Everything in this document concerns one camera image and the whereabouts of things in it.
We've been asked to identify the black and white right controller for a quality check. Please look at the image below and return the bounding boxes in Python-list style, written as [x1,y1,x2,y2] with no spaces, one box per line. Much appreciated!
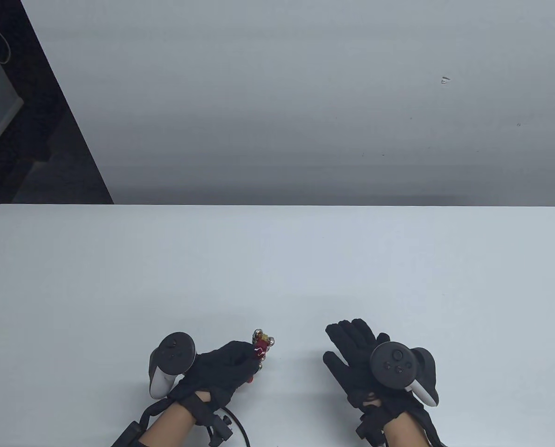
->
[370,341,439,407]

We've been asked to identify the black and white controller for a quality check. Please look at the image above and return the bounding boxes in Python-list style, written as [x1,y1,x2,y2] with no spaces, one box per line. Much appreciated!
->
[148,332,197,399]
[370,341,439,407]

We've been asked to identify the red handbell with jingle bells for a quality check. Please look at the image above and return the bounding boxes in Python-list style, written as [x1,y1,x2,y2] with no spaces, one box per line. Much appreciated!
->
[247,328,276,383]

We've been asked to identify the black cable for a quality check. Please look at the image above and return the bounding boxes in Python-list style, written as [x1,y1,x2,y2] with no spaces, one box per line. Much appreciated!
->
[223,406,253,447]

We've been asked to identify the black right wrist strap mount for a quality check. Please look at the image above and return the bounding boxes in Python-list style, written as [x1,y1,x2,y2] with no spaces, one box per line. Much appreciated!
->
[356,396,445,447]

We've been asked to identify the person's left forearm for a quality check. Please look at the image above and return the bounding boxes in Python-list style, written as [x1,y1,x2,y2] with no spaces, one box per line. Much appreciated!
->
[142,403,197,447]

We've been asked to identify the person's left hand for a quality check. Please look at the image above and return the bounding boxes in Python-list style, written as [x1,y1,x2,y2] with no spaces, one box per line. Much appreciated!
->
[168,341,264,410]

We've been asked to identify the person's right hand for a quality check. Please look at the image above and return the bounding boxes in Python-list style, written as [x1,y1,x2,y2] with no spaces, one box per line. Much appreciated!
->
[323,318,427,416]

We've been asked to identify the black and white left controller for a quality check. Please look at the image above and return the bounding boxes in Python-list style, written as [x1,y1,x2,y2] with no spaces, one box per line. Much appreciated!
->
[148,332,197,399]

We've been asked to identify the person's right forearm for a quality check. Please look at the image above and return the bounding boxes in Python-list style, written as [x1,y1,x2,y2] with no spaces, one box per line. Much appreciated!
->
[382,416,430,447]

